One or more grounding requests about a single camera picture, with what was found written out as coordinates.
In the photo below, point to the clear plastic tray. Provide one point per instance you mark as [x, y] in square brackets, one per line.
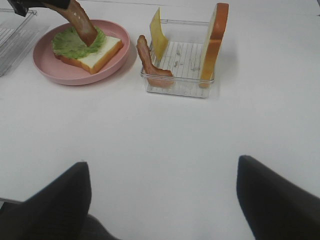
[16, 38]
[182, 57]

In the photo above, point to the left clear plastic tray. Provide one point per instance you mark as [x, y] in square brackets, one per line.
[16, 38]

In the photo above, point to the yellow cheese slice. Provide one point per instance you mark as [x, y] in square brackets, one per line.
[159, 41]

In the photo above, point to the bread slice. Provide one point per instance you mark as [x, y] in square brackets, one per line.
[94, 62]
[212, 43]

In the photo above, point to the right clear plastic tray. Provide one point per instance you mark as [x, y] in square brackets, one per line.
[182, 57]

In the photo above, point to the green lettuce leaf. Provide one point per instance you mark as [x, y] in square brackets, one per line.
[68, 44]

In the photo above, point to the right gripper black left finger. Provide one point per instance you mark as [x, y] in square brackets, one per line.
[57, 212]

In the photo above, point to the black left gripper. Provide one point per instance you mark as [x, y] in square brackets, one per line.
[21, 7]

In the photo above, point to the bacon strip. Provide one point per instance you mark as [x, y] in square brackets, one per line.
[78, 18]
[149, 68]

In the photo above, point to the pink round plate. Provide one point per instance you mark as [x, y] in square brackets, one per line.
[57, 71]

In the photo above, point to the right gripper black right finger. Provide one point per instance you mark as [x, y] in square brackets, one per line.
[275, 208]

